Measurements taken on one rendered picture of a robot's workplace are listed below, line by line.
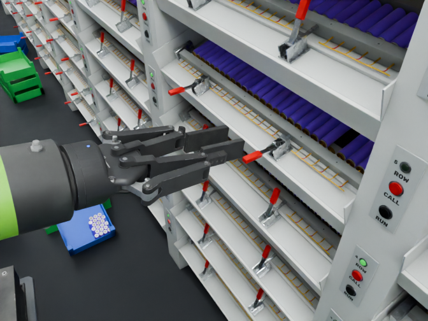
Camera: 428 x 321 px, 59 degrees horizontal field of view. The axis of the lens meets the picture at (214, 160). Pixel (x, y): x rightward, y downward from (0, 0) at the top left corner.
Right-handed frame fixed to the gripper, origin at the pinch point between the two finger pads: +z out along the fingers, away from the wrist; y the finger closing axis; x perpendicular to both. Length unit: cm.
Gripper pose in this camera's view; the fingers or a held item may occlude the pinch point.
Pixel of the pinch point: (214, 145)
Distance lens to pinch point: 52.6
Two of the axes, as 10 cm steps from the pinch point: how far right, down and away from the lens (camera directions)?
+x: 1.6, -8.1, -5.6
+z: 8.2, -2.0, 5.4
